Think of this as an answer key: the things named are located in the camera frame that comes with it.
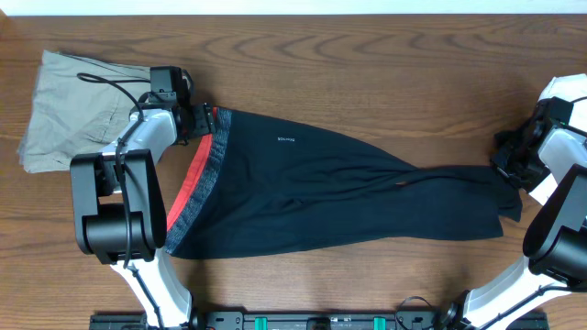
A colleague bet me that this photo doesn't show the folded khaki trousers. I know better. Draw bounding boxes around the folded khaki trousers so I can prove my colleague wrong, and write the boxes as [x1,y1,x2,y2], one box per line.
[18,50,150,173]

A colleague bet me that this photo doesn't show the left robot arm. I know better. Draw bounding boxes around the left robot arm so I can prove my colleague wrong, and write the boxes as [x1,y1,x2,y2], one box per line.
[70,104,216,329]

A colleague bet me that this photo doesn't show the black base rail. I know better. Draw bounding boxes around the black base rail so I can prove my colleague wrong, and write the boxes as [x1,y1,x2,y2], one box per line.
[88,311,549,330]

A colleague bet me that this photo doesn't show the black leggings red waistband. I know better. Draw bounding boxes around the black leggings red waistband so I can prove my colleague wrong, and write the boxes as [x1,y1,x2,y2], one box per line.
[165,107,522,259]

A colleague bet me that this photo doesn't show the black and white garment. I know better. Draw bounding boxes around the black and white garment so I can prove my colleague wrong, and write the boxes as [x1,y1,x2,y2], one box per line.
[515,131,557,204]

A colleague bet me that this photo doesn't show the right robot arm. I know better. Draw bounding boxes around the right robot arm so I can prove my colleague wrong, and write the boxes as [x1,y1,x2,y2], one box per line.
[430,73,586,329]

